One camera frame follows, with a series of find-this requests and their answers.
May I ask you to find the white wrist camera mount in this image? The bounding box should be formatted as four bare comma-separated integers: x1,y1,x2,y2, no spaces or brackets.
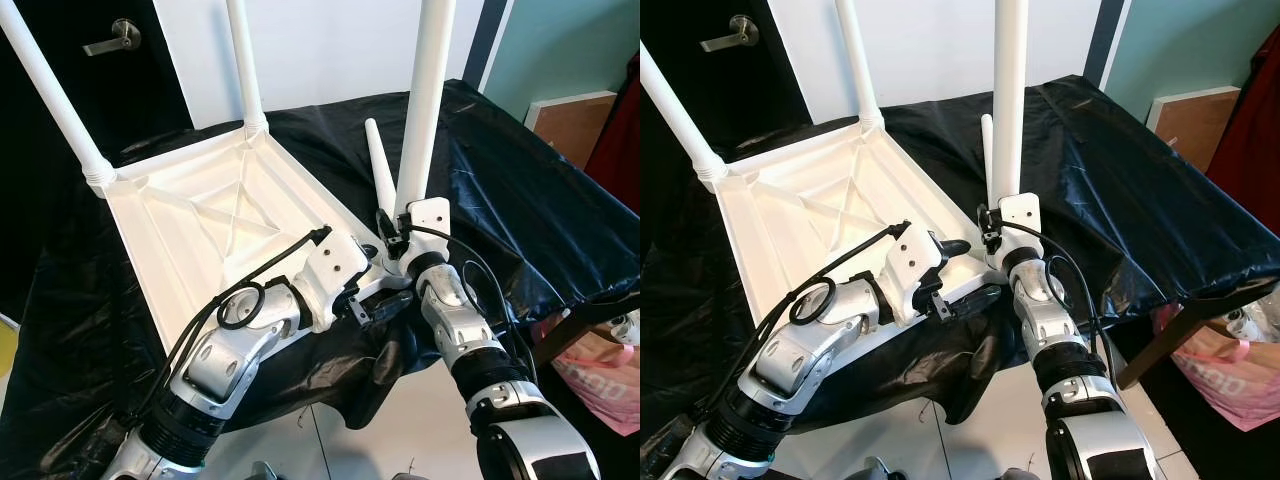
884,222,947,327
989,193,1045,272
300,232,372,332
394,198,452,277

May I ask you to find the black rubber floor mat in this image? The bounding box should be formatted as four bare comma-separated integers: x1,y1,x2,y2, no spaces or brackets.
1140,370,1280,480

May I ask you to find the brass door handle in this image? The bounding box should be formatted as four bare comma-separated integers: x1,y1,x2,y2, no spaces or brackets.
83,20,142,58
700,15,760,53

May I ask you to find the dark wooden table leg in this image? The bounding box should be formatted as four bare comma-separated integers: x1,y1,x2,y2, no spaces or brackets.
1115,280,1280,392
535,295,641,367

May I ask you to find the pink paper bag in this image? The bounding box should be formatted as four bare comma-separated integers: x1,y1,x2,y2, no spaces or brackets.
550,310,641,434
1155,305,1280,432

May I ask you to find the dark red object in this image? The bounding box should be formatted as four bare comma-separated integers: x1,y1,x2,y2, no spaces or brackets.
585,55,641,212
1205,25,1280,212

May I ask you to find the white plastic children table top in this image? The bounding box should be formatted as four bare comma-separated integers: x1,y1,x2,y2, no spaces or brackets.
715,115,1007,357
105,120,412,357

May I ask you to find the black plastic sheet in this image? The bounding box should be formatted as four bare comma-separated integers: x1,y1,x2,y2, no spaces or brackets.
640,72,1280,473
0,78,641,477

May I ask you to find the black door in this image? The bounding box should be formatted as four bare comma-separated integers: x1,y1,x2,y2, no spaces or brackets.
640,0,816,166
0,0,197,301

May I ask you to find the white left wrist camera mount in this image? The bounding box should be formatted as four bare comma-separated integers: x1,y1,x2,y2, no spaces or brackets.
884,222,947,327
300,232,372,332

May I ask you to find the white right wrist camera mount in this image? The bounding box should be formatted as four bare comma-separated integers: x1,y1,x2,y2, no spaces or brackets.
394,198,452,277
989,193,1045,272

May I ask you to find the brown board with white frame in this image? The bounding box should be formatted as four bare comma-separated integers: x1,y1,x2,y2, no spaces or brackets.
1145,85,1244,172
525,90,617,172

